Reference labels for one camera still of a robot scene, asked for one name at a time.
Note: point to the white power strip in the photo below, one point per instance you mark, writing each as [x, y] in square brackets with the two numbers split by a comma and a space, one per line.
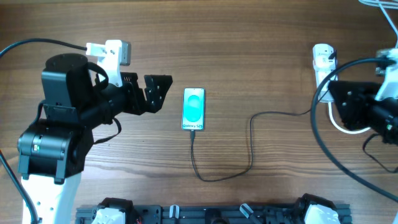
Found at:
[324, 49]

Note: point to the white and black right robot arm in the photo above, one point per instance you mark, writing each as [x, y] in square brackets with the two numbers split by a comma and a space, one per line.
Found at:
[320, 212]

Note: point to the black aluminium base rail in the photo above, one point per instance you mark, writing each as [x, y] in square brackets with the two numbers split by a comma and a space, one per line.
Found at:
[278, 213]

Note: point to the white USB charger plug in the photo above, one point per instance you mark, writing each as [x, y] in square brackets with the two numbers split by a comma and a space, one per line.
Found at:
[323, 62]

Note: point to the blue Samsung Galaxy smartphone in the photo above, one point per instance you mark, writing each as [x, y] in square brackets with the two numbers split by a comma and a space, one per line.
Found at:
[193, 110]

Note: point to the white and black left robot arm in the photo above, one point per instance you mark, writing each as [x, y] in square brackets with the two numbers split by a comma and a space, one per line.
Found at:
[78, 98]

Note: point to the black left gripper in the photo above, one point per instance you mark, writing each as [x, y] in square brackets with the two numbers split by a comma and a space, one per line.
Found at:
[154, 99]

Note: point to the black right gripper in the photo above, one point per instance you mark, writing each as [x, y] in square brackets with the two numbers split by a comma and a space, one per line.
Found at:
[362, 95]

